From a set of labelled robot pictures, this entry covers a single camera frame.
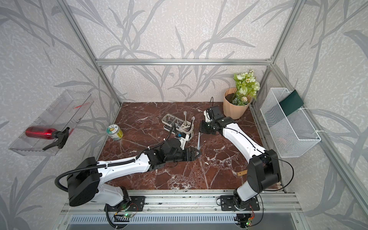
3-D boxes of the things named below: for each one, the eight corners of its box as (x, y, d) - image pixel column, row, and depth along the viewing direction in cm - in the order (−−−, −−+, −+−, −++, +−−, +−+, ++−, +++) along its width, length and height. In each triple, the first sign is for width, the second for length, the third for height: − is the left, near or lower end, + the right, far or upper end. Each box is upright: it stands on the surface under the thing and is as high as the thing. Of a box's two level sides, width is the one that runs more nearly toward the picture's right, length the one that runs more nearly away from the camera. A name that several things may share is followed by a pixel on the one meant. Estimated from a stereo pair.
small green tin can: (110, 140, 101) (104, 133, 94) (114, 131, 106) (108, 124, 99) (121, 140, 101) (116, 133, 94) (124, 131, 106) (120, 124, 99)
